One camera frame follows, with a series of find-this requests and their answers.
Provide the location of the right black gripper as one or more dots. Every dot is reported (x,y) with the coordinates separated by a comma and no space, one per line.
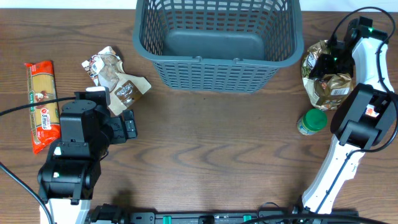
(325,66)

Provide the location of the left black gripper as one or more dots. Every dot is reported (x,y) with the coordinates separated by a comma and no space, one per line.
(119,134)

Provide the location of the gold foil bag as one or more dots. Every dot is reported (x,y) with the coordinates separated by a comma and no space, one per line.
(329,90)

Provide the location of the green lid jar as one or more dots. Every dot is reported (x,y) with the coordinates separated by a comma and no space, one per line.
(312,122)

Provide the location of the white brown snack pouch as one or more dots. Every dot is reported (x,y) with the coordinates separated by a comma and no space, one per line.
(106,69)

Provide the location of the red spaghetti packet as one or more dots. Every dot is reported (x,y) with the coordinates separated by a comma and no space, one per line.
(44,118)

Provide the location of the kleenex tissue multipack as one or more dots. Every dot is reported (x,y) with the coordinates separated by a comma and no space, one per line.
(370,111)

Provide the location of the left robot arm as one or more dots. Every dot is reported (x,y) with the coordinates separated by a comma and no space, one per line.
(72,167)

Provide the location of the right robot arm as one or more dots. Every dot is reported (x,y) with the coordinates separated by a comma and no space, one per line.
(353,133)

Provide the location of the grey plastic basket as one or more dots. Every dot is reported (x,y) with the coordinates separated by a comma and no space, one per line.
(218,45)

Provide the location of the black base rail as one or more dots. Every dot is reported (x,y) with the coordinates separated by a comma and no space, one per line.
(115,214)

